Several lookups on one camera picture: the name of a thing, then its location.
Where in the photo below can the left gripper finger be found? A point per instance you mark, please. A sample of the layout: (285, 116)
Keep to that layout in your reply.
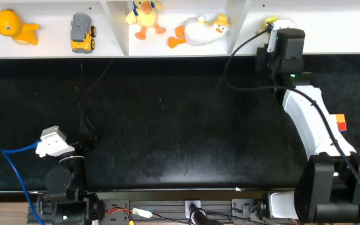
(88, 132)

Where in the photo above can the grey and yellow toy truck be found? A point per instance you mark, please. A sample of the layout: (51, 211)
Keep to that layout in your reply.
(81, 31)

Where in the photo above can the yellow rubber duck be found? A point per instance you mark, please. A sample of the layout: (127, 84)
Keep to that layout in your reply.
(11, 26)

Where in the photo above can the small yellow toy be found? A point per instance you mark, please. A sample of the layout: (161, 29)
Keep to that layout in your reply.
(269, 22)

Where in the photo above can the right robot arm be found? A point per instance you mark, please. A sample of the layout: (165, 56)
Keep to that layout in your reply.
(305, 125)

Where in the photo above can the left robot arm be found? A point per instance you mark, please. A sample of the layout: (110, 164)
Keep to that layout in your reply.
(59, 181)

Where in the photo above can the white shelf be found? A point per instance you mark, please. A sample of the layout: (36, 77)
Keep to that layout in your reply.
(167, 51)

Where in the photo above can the yellow plush duck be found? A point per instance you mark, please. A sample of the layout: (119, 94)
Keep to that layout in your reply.
(146, 17)

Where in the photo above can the white plush duck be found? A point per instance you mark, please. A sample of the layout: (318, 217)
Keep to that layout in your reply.
(202, 32)

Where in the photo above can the many-coloured puzzle cube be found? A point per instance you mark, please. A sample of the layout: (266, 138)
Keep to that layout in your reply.
(341, 122)

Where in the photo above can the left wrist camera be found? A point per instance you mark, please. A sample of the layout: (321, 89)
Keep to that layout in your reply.
(53, 143)

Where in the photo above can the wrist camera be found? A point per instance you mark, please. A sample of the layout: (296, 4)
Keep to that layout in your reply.
(53, 143)
(282, 24)

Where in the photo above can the mounting rail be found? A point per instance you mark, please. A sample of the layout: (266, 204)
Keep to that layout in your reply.
(167, 209)

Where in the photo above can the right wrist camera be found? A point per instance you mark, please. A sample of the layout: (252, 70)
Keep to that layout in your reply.
(282, 24)

